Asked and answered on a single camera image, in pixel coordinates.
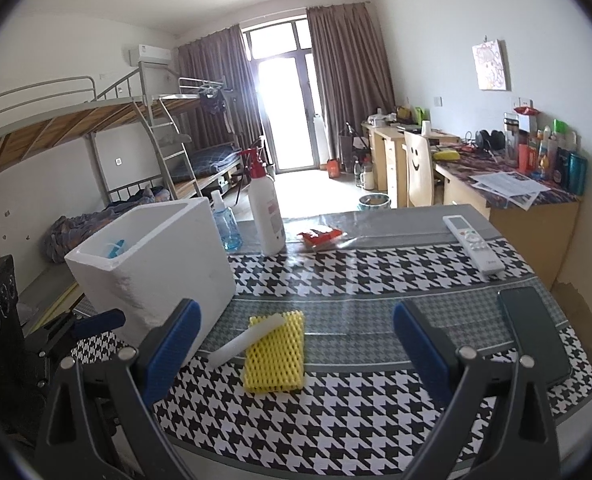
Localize blue face mask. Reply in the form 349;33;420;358
106;238;127;259

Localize black smartphone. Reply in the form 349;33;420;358
497;287;572;387

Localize blue patterned quilt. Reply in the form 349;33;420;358
40;186;171;263

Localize white foam stick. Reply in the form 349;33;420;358
207;313;286;368

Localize white styrofoam box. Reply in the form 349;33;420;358
65;198;236;359

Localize white remote control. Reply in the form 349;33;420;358
442;214;505;275

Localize wooden desk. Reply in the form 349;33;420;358
365;123;582;291

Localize blue spray bottle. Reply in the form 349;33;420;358
211;190;243;252

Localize metal bunk bed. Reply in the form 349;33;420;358
0;75;245;271

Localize white papers on desk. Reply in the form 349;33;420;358
471;171;550;210

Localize wooden smiley face chair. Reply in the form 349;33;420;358
404;132;435;207

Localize white pump bottle red cap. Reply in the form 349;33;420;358
241;148;285;257

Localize white trash bin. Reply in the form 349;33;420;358
358;193;392;211

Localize red snack packet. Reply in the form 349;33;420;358
298;226;346;249

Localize teal bottle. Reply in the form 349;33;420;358
567;152;588;196

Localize black headphones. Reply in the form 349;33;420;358
474;130;505;152

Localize white air conditioner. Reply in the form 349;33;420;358
128;44;171;66

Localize orange bucket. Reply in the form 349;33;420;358
326;159;340;179

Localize left grey curtain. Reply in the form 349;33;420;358
177;25;262;151

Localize grey curtain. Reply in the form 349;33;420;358
177;25;262;151
306;2;395;156

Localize right grey curtain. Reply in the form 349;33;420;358
306;2;395;156

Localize anime wall picture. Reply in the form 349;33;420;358
472;39;511;91

